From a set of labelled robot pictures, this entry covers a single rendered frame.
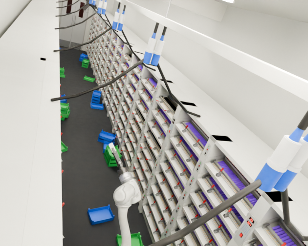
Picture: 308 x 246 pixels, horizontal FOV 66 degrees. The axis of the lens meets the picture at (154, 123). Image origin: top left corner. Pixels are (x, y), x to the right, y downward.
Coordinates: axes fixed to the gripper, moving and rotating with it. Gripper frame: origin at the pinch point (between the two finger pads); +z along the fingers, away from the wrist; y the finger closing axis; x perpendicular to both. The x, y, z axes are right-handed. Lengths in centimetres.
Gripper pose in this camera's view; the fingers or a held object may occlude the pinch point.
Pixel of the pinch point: (112, 147)
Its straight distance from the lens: 174.4
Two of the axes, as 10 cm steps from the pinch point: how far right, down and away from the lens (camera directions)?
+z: -4.4, -8.8, 1.8
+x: -8.8, 3.7, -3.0
